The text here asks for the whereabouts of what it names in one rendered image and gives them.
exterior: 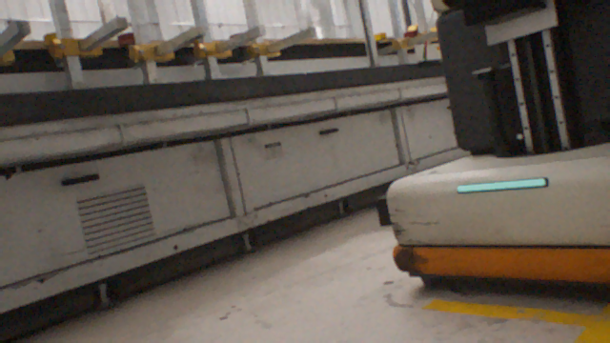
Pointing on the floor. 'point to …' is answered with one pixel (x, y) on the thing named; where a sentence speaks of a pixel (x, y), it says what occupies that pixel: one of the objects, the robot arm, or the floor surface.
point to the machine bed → (192, 184)
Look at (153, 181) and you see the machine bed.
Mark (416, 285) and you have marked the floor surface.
